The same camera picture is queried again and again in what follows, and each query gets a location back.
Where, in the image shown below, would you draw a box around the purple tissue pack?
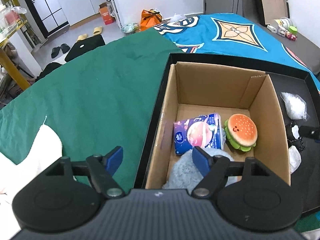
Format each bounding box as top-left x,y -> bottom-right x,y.
173,113 -> 225,155

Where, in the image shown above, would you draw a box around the black stool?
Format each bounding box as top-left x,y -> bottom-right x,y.
65,35 -> 105,62

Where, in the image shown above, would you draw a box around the yellow side table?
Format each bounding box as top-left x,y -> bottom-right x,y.
1,20 -> 30,91

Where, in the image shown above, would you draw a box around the black shallow tray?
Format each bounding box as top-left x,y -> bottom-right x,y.
134,53 -> 319,213

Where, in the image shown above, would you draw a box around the green lidded jar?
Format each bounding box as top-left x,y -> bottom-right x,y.
288,25 -> 298,35

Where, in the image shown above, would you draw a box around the burger plush toy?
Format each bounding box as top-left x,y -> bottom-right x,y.
224,114 -> 258,152

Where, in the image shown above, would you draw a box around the orange cardboard box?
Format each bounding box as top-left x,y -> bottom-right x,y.
99,2 -> 115,25

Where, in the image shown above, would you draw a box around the fluffy grey-blue plush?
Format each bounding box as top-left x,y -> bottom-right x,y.
162,148 -> 238,194

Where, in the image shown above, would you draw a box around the small white item black strap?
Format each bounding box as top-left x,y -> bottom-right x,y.
286,121 -> 306,153

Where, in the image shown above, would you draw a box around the white towel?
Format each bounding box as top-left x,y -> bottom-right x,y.
1,124 -> 62,239

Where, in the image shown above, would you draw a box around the white soft item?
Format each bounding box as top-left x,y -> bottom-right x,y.
289,145 -> 302,174

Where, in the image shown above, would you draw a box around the white plastic bag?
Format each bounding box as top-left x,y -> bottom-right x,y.
169,14 -> 186,23

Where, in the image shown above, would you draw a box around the black slippers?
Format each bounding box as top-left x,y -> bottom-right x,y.
51,43 -> 71,59

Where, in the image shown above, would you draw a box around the grey bench mattress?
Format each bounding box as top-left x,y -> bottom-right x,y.
254,22 -> 320,79

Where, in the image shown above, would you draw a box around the yellow slippers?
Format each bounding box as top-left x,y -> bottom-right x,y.
76,26 -> 104,42

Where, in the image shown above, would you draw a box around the white fluff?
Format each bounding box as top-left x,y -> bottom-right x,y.
280,92 -> 309,120

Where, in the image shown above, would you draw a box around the green cloth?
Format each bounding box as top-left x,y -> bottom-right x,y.
1,29 -> 180,190

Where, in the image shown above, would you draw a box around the brown cardboard box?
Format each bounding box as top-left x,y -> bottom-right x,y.
145,61 -> 292,190

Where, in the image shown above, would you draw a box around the blue patterned blanket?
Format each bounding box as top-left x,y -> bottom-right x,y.
153,13 -> 319,89

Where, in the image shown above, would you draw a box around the orange bag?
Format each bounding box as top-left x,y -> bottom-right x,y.
140,9 -> 163,31

